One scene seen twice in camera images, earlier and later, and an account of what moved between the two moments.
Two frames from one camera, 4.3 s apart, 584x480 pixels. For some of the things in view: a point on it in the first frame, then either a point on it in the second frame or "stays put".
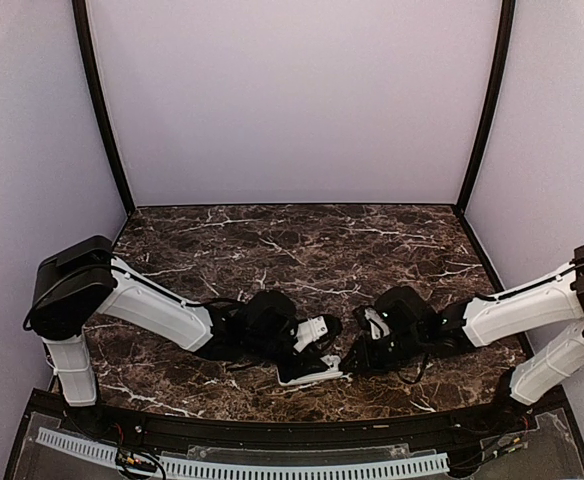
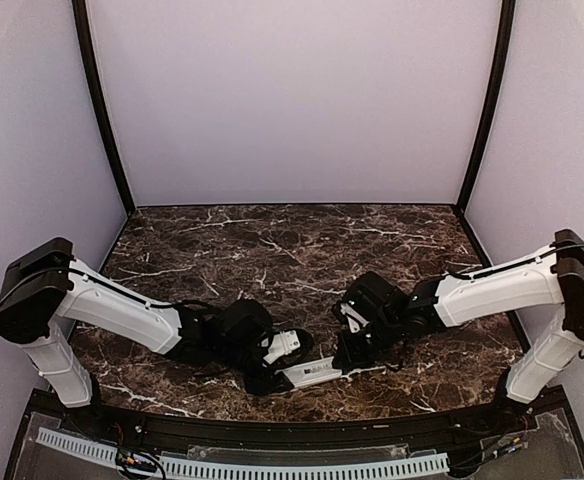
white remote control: (332, 361) stays put
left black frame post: (82, 12) stays put
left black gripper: (301, 367) → (269, 383)
